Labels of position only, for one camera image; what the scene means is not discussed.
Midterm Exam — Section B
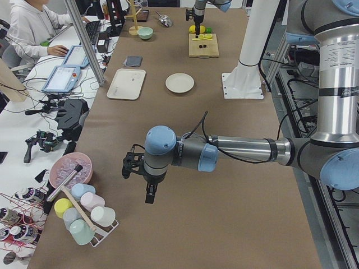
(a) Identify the mint green bowl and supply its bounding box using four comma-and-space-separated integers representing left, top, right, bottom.
137, 27, 154, 40

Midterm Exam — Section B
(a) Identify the blue cup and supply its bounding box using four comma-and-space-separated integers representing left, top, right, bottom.
71, 183, 96, 202

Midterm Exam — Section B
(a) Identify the seated person white hoodie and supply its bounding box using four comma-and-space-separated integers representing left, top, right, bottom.
8, 0, 72, 63

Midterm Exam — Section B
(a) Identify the dark wooden box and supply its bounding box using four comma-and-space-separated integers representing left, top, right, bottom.
136, 10, 149, 22

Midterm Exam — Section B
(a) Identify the blue teach pendant near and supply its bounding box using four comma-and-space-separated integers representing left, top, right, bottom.
42, 65, 81, 94

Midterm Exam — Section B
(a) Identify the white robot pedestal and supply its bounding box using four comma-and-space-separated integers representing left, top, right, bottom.
222, 0, 287, 99

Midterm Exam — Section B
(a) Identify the yellow lemon far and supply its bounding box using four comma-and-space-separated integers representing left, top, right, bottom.
188, 25, 196, 34

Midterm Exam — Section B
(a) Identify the metal tool in bowl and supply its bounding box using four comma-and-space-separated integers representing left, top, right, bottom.
46, 164, 83, 202

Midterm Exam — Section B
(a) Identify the wooden rack handle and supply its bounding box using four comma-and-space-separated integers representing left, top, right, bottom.
61, 187, 96, 231

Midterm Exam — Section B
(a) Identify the white cup rack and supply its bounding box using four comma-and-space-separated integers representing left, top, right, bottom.
88, 217, 119, 247

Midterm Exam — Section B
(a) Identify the aluminium frame post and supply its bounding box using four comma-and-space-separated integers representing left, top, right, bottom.
64, 0, 105, 86

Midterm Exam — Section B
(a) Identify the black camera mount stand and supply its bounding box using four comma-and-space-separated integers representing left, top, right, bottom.
55, 99, 89, 142

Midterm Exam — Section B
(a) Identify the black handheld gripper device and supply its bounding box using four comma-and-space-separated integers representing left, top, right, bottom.
23, 131, 60, 163

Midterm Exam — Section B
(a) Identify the pink bowl with ice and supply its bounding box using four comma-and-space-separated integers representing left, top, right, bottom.
49, 152, 93, 189

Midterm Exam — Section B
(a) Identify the pink cup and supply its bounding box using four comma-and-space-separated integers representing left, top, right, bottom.
80, 192, 105, 212

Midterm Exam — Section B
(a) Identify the blue teach pendant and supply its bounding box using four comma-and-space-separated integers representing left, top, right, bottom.
42, 65, 81, 94
62, 45, 89, 68

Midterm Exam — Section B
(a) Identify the grey folded cloth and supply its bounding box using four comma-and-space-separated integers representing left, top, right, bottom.
123, 55, 142, 67

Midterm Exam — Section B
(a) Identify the wooden mug tree stand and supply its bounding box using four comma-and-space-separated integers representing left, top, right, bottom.
125, 0, 142, 36

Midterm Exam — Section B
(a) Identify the wooden cutting board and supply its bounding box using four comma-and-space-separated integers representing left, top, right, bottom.
188, 34, 219, 58

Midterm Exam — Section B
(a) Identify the grey cup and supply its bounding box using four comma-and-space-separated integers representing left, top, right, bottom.
63, 207, 82, 230

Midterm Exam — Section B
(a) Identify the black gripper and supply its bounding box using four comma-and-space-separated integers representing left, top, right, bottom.
194, 15, 204, 38
143, 171, 166, 204

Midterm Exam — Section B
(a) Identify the white cup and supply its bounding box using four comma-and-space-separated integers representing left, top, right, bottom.
90, 206, 116, 227

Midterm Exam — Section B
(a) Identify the blue teach pendant far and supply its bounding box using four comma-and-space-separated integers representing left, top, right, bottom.
62, 45, 89, 68

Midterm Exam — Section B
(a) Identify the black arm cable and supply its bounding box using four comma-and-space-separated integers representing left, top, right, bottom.
182, 110, 292, 163

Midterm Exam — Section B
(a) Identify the cream rabbit tray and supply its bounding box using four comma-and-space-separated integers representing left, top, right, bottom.
107, 68, 146, 100

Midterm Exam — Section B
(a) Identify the metal scoop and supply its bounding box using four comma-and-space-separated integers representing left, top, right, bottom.
156, 11, 172, 27

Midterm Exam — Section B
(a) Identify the mint green cup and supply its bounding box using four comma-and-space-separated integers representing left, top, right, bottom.
69, 219, 95, 245

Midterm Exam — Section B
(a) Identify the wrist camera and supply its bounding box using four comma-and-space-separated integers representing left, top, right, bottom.
122, 144, 145, 179

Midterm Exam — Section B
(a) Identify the yellow cup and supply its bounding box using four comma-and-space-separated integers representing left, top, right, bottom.
54, 198, 73, 219

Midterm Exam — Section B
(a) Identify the black keyboard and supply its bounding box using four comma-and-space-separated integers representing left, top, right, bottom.
85, 20, 101, 45

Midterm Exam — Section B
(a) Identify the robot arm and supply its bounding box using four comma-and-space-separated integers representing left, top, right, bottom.
192, 0, 232, 38
141, 1, 358, 203

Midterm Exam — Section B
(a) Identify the white round plate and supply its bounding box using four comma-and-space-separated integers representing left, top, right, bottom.
165, 73, 195, 94

